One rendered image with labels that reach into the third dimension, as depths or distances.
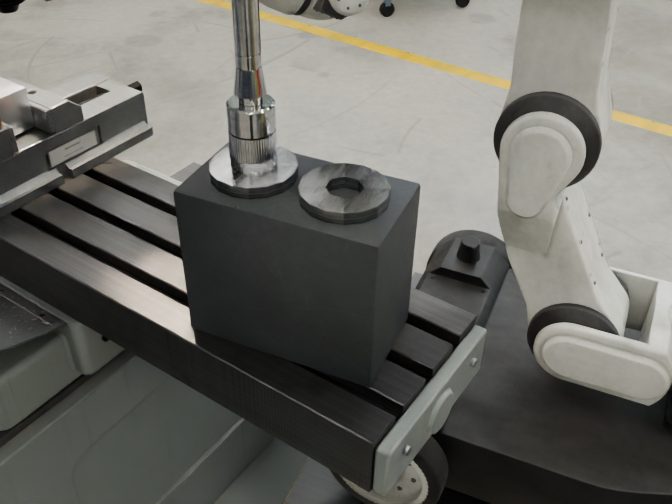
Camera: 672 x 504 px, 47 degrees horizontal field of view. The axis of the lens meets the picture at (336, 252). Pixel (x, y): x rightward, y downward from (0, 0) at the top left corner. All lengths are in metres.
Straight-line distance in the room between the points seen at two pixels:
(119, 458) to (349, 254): 0.70
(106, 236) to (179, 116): 2.31
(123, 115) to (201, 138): 1.93
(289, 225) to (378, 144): 2.39
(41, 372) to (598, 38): 0.83
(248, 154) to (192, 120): 2.55
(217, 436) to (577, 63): 0.93
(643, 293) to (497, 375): 0.28
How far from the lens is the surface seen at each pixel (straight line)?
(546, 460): 1.25
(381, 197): 0.73
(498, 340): 1.41
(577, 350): 1.23
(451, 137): 3.18
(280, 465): 1.66
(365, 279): 0.72
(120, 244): 1.03
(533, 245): 1.18
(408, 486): 1.31
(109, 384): 1.18
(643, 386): 1.26
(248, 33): 0.71
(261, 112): 0.73
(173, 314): 0.91
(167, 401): 1.32
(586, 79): 1.05
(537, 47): 1.05
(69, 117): 1.16
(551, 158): 1.05
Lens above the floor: 1.53
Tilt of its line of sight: 38 degrees down
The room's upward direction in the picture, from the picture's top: 1 degrees clockwise
